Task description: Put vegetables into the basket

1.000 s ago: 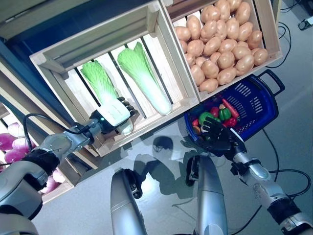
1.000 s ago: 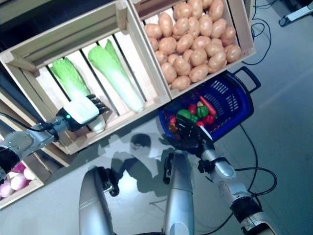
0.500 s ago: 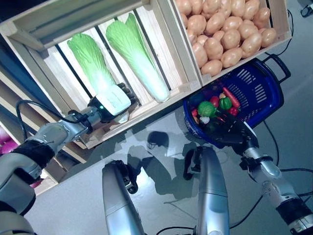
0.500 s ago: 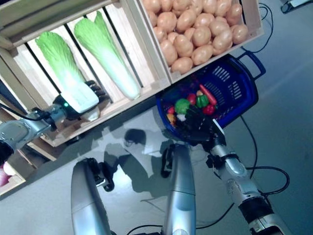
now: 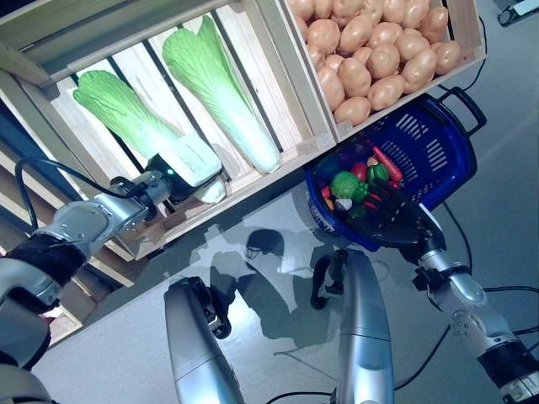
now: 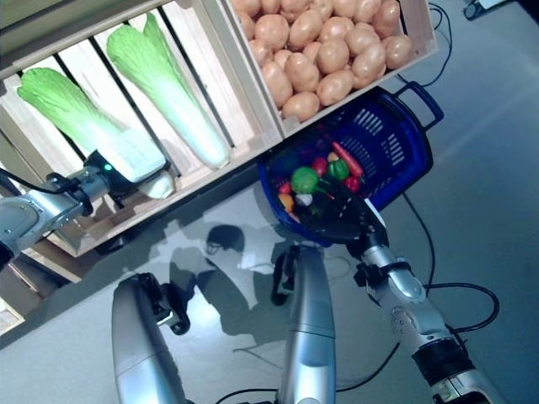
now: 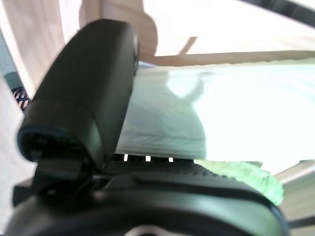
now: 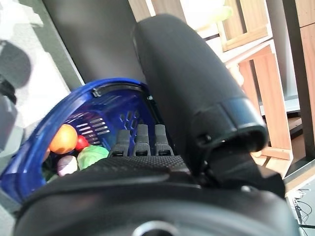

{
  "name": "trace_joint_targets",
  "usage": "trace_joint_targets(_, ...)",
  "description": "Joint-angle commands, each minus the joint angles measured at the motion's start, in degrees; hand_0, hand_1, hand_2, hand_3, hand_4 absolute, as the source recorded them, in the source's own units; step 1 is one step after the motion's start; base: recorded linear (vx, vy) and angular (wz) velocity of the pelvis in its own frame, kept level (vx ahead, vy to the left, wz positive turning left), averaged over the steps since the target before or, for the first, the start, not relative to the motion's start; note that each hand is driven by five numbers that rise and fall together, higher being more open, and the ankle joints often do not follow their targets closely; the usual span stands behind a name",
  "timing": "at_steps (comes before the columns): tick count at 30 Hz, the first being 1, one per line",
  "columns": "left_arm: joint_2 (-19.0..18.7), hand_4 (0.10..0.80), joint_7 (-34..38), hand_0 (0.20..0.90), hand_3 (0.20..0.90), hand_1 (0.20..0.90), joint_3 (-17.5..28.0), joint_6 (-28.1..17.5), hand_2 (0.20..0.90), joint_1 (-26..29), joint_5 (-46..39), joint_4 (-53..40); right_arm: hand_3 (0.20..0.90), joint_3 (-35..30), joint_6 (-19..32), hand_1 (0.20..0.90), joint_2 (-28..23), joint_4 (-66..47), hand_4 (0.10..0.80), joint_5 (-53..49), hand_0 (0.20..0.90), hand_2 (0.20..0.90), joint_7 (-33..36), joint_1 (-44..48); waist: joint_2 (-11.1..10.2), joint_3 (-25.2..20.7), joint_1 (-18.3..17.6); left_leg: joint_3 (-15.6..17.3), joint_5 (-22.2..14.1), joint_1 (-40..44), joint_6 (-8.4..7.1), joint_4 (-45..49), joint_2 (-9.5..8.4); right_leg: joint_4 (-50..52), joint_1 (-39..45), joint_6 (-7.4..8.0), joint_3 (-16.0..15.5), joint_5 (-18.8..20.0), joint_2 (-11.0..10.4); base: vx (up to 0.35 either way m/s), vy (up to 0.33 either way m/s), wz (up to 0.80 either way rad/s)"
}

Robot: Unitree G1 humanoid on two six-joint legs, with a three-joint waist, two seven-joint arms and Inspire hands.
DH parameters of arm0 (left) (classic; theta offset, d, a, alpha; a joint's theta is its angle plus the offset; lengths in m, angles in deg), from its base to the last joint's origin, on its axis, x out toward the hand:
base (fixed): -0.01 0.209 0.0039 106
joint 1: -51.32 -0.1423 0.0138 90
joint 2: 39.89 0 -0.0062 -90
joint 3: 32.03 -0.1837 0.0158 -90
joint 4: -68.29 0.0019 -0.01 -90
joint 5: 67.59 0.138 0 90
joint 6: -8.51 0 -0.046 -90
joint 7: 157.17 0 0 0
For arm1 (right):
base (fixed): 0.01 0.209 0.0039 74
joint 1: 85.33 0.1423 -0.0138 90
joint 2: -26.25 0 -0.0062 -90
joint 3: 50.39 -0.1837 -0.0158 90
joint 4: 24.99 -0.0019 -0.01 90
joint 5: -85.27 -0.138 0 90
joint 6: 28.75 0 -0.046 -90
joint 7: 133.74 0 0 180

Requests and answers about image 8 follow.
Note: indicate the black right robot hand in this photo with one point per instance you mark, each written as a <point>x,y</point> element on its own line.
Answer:
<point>192,86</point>

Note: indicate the napa cabbage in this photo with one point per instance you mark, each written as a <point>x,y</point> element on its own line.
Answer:
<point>225,12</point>

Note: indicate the blue plastic shopping basket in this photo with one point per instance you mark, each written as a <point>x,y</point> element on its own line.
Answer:
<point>73,103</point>

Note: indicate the wooden display stand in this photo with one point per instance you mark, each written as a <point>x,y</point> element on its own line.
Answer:
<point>98,37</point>

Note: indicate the small green toy lettuce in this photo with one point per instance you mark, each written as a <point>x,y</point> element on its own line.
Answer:
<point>92,156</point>

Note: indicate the small red toy fruit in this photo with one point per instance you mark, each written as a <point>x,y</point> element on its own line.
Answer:
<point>82,143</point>

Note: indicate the orange toy fruit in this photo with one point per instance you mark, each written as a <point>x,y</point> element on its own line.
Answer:
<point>63,138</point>

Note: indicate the white toy garlic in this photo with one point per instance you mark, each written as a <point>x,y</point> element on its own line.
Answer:
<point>67,166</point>

